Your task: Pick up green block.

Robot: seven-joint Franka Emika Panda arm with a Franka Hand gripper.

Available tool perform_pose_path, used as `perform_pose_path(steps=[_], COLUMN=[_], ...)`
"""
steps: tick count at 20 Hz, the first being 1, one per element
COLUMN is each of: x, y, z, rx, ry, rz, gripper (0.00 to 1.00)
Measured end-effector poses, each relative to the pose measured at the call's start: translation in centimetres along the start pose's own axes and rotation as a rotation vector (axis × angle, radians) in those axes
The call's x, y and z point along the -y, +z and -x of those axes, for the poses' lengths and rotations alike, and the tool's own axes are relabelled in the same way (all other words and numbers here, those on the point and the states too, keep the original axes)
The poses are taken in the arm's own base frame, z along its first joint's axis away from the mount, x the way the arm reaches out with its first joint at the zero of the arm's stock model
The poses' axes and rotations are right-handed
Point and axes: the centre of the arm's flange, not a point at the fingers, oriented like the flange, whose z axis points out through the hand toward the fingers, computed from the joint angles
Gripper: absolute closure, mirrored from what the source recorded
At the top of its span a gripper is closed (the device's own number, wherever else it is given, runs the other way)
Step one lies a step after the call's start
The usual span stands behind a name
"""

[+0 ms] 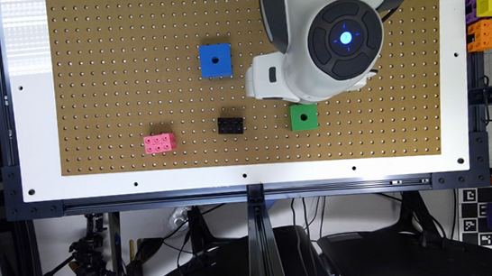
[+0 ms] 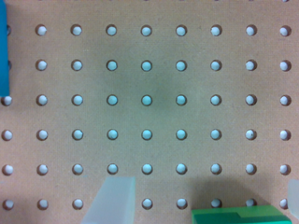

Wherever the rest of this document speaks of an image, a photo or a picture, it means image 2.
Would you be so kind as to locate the blue block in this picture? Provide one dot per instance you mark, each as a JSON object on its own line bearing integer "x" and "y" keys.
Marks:
{"x": 4, "y": 68}

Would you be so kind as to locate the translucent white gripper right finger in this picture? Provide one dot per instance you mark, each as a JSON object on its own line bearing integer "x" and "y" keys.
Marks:
{"x": 293, "y": 197}

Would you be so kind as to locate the green block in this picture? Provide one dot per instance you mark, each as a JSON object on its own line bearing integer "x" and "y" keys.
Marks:
{"x": 260, "y": 214}

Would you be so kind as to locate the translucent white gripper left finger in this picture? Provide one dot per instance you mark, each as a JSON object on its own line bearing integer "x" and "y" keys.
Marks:
{"x": 114, "y": 203}

